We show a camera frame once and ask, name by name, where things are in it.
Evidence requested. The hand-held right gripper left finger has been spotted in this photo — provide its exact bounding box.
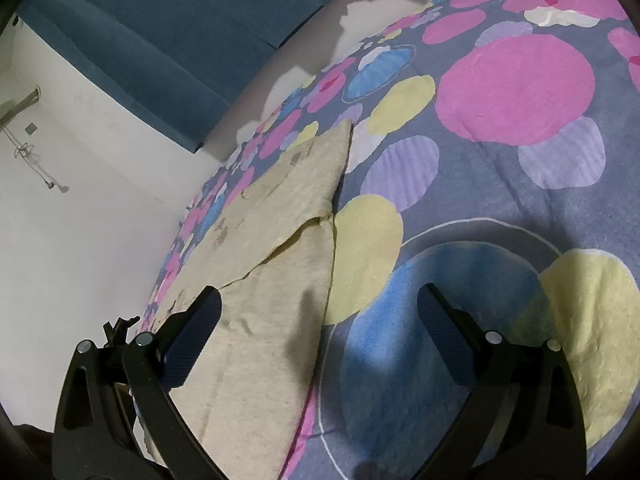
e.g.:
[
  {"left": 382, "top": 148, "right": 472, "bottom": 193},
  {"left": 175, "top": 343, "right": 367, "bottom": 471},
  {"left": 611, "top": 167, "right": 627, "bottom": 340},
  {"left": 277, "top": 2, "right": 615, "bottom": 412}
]
[{"left": 52, "top": 285, "right": 237, "bottom": 480}]

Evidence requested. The thin wall cable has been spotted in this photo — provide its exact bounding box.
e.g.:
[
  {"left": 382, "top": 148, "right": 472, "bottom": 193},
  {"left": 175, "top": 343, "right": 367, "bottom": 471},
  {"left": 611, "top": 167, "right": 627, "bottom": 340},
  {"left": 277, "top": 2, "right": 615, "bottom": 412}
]
[{"left": 2, "top": 125, "right": 69, "bottom": 194}]

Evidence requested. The dotted grey bed blanket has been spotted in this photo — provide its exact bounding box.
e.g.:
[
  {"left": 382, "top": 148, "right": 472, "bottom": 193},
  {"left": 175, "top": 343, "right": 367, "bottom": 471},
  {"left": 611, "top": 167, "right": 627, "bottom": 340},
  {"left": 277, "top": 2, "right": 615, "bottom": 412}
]
[{"left": 132, "top": 0, "right": 640, "bottom": 480}]

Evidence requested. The metal wall bar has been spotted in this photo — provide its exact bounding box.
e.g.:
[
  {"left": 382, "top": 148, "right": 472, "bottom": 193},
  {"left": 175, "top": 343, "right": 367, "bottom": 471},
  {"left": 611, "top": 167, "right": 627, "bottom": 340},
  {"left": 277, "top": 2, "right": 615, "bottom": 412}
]
[{"left": 0, "top": 88, "right": 42, "bottom": 127}]

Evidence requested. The beige small garment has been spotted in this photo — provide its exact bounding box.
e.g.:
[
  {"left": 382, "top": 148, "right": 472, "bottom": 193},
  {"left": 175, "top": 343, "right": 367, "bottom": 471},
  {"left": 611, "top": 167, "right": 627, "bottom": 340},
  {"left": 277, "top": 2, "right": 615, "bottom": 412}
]
[{"left": 132, "top": 122, "right": 355, "bottom": 480}]

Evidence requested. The teal upholstered headboard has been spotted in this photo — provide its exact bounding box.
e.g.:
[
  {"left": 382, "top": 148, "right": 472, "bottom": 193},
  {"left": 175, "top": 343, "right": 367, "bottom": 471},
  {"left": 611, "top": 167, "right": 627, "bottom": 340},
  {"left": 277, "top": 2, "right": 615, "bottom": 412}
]
[{"left": 17, "top": 0, "right": 437, "bottom": 154}]

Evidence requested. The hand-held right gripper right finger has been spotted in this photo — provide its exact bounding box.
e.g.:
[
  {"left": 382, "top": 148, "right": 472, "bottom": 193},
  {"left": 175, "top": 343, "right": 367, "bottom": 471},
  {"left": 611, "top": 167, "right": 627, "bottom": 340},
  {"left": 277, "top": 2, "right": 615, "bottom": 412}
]
[{"left": 417, "top": 282, "right": 587, "bottom": 480}]

